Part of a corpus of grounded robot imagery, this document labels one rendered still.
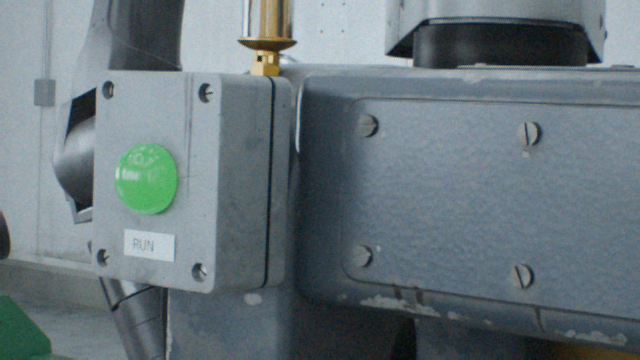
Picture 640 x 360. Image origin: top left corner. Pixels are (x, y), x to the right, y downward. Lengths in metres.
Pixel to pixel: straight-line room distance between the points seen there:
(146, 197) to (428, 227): 0.12
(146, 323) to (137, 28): 0.20
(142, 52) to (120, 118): 0.30
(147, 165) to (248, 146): 0.04
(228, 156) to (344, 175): 0.05
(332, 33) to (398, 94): 6.61
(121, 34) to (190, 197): 0.34
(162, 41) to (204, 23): 6.92
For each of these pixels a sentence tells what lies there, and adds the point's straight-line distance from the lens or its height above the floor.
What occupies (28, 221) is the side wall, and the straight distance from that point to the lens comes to 9.00.
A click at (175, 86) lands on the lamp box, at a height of 1.32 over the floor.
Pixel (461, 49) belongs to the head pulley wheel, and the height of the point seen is 1.35.
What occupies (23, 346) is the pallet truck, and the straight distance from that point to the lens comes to 6.35.
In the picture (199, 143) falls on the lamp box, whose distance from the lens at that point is 0.52.
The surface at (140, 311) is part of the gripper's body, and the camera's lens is 0.82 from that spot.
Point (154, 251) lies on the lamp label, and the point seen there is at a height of 1.25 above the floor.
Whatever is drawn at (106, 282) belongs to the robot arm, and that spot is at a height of 1.20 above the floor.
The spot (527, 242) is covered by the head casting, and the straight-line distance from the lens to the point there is 0.49.
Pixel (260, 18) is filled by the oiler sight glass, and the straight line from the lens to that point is 0.60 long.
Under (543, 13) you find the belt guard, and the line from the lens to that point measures 0.64.
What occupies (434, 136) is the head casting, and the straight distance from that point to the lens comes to 0.51.
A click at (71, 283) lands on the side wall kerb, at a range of 8.62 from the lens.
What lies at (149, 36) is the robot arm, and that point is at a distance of 0.86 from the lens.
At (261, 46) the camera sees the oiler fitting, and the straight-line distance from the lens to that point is 0.60.
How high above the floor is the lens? 1.32
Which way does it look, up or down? 3 degrees down
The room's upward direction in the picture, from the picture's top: 2 degrees clockwise
